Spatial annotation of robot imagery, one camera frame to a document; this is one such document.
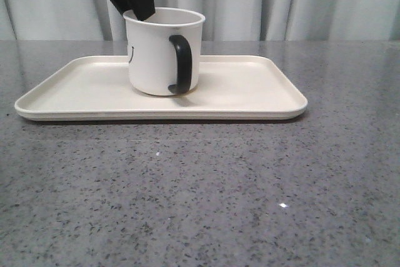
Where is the white smiley mug black handle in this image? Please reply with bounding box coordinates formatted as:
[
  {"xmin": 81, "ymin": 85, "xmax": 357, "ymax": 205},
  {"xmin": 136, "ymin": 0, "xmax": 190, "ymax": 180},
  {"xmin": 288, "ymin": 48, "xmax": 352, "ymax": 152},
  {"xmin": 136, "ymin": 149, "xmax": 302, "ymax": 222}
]
[{"xmin": 123, "ymin": 8, "xmax": 206, "ymax": 96}]

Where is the cream rectangular tray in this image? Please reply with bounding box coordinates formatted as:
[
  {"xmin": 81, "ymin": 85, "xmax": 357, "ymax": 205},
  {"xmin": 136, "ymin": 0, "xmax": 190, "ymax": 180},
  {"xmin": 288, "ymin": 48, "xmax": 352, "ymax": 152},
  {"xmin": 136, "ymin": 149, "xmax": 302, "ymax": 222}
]
[{"xmin": 14, "ymin": 55, "xmax": 308, "ymax": 121}]

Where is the grey curtain backdrop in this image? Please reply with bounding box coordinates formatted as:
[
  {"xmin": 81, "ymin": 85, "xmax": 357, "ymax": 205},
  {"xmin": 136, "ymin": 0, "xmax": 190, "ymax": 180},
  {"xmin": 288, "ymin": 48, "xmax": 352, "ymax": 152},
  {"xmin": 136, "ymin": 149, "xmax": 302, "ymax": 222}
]
[{"xmin": 1, "ymin": 0, "xmax": 399, "ymax": 41}]

